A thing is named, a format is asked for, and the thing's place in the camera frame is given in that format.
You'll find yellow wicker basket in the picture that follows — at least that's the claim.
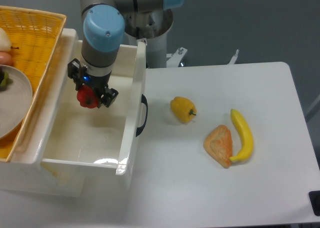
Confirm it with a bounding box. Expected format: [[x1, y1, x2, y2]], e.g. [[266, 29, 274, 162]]
[[0, 5, 67, 163]]

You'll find white upper drawer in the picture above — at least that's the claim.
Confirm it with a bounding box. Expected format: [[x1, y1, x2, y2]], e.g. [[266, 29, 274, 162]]
[[42, 42, 146, 176]]

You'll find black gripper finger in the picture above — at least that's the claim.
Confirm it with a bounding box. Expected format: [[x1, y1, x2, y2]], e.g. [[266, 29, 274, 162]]
[[96, 86, 119, 108]]

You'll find black object at table edge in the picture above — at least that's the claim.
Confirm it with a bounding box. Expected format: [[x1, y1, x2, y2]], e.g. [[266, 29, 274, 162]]
[[308, 190, 320, 217]]

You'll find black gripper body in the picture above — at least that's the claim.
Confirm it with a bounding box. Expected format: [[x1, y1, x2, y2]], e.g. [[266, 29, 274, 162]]
[[67, 58, 112, 95]]

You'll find green vegetable piece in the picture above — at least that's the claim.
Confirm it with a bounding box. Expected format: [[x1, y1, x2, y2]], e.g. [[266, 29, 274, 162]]
[[0, 71, 13, 92]]

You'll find white drawer cabinet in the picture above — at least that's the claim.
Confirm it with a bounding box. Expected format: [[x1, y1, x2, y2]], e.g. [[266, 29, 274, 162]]
[[0, 28, 138, 198]]

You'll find black drawer handle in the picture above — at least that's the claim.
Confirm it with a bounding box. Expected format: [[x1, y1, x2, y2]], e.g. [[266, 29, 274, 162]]
[[135, 94, 149, 137]]

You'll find yellow banana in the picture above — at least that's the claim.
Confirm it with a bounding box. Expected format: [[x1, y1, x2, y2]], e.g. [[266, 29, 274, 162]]
[[229, 109, 254, 162]]

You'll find triangular toast sandwich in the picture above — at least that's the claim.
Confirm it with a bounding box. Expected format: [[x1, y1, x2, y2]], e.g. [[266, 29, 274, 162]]
[[203, 124, 233, 169]]

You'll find yellow bell pepper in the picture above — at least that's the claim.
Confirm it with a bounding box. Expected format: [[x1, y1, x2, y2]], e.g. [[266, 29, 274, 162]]
[[170, 96, 197, 123]]

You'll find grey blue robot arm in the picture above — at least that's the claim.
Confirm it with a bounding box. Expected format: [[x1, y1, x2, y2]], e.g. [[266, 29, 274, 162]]
[[67, 0, 185, 109]]

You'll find grey plate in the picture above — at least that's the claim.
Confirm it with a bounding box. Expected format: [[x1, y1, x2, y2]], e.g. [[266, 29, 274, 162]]
[[0, 65, 33, 138]]

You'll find white pear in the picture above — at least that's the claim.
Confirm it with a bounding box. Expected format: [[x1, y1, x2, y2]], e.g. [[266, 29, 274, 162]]
[[0, 28, 19, 52]]

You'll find pink sausage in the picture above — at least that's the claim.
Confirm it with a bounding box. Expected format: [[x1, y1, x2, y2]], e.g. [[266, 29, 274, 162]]
[[0, 51, 13, 66]]

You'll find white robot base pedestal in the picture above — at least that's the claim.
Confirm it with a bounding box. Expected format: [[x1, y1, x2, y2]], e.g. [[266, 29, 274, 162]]
[[124, 9, 188, 69]]

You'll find red bell pepper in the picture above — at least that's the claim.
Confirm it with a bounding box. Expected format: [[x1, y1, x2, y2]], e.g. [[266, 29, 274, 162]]
[[76, 84, 99, 109]]

